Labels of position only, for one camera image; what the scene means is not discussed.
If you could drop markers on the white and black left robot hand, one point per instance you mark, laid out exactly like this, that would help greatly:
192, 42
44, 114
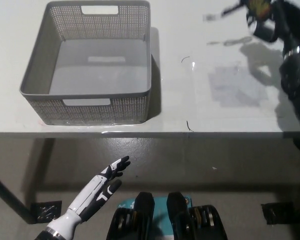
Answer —
90, 197

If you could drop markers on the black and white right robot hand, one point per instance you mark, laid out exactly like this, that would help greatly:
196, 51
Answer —
290, 25

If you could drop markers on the black floor tape patch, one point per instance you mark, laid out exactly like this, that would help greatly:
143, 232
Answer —
277, 212
46, 211

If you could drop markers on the dark metal table leg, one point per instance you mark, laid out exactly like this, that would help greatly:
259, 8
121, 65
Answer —
10, 197

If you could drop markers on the grey perforated plastic basket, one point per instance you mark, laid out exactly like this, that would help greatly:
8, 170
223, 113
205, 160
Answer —
95, 72

